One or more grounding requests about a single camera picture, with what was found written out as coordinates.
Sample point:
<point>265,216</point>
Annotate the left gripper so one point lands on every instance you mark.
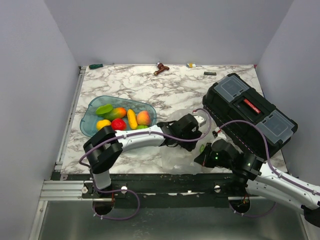
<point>189,145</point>

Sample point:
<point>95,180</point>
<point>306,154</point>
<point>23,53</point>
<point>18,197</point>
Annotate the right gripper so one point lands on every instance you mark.
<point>203,159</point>

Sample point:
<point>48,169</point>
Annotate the orange fake peach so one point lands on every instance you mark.
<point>143,118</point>

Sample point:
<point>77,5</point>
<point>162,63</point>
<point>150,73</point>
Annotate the green fake apple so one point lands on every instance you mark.
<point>140,127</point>

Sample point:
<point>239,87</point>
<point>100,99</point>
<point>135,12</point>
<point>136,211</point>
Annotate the yellow fake banana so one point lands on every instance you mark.
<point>132,119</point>

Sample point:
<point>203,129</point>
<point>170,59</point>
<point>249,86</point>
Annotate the red fake apple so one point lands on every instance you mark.
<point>118,124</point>

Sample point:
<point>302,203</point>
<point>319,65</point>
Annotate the yellow fake lemon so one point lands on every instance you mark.
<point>102,123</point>

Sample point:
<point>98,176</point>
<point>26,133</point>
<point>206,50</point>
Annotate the clear plastic bag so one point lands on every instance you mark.
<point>177,160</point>

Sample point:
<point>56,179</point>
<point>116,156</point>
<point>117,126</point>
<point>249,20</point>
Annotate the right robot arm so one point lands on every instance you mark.
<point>254,175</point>

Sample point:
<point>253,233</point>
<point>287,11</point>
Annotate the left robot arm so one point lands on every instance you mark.
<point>103,149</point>

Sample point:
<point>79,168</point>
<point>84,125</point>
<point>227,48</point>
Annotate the fake mango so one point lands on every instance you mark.
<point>116,113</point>

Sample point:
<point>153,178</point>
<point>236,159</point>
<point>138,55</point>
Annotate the green fake fruit slice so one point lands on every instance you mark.
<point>103,109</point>

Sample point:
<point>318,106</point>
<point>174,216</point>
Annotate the black tool box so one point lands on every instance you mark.
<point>254,124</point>

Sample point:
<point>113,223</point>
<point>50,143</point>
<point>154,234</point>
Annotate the small black chip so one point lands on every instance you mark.
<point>209,73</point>

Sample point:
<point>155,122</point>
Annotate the yellow white small item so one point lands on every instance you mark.
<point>191,65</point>

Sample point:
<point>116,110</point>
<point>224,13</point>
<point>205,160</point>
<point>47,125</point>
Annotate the brown tap fitting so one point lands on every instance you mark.
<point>161,68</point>

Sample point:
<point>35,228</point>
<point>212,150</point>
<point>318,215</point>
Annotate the blue transparent tray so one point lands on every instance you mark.
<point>88,122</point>

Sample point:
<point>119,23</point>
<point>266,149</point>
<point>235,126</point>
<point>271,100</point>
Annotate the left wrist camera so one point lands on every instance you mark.
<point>200,120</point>

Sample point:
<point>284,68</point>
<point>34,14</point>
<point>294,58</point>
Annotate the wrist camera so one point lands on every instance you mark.
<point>218,134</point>
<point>200,120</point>

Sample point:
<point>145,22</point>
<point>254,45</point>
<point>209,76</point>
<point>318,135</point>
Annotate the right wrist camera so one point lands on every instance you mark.
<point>218,134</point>

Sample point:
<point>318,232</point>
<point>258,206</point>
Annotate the green handle screwdriver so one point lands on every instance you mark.
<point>98,66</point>

